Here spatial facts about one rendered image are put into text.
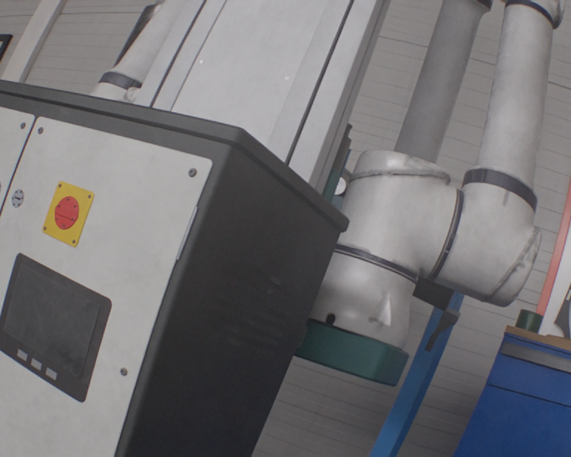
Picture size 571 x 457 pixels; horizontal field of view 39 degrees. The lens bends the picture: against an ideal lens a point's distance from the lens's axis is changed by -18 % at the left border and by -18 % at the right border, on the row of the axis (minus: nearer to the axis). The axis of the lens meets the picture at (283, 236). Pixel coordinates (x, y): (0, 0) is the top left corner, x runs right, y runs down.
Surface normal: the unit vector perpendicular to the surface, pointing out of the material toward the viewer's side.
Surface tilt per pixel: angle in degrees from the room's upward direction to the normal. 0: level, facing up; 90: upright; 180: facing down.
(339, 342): 90
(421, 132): 111
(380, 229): 91
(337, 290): 68
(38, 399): 90
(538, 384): 90
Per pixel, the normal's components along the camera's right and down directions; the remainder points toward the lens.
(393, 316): 0.67, -0.22
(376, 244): -0.11, -0.14
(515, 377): -0.47, -0.27
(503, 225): 0.09, -0.26
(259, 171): 0.87, 0.29
